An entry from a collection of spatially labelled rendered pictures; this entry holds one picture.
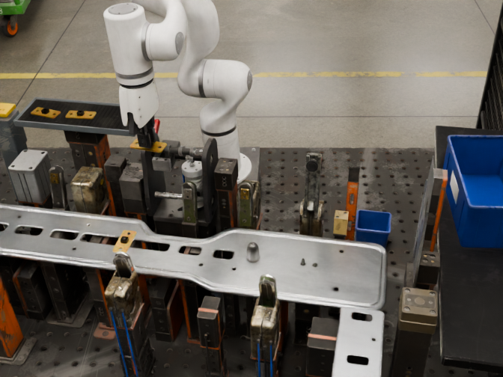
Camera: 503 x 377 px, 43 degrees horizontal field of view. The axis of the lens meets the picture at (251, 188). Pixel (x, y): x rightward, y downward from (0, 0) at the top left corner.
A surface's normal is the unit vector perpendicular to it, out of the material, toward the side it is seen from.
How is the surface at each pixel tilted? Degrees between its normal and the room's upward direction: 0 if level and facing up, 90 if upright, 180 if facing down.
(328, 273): 0
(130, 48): 90
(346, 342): 0
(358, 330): 0
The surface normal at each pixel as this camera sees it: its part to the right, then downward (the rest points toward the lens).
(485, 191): -0.04, -0.79
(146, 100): 0.92, 0.21
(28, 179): -0.20, 0.61
